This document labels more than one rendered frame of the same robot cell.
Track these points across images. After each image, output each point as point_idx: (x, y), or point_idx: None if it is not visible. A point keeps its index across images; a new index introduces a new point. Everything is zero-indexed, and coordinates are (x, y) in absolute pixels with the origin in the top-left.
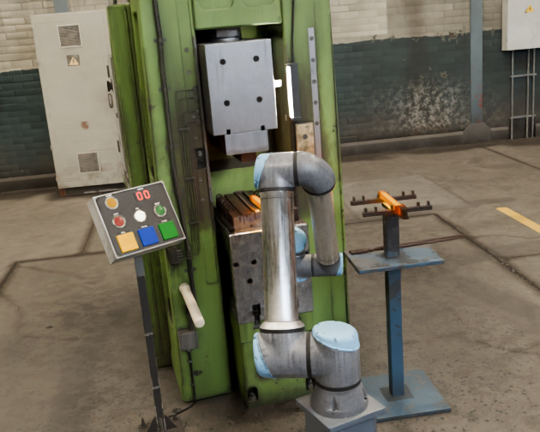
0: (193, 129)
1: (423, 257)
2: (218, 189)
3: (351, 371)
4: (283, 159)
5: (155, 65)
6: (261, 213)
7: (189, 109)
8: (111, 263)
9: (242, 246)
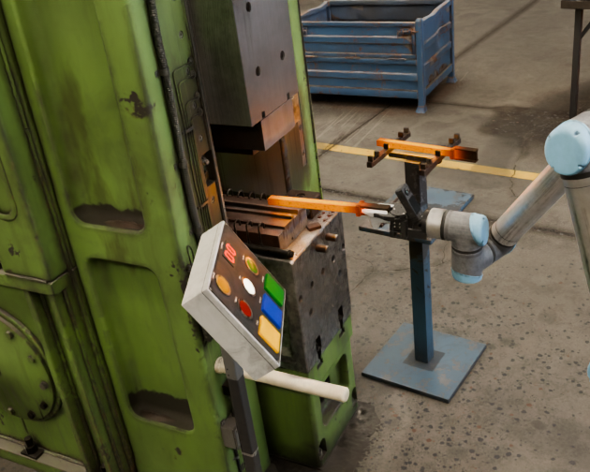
0: (196, 126)
1: (452, 199)
2: None
3: None
4: None
5: (145, 33)
6: None
7: (189, 95)
8: (259, 377)
9: (302, 270)
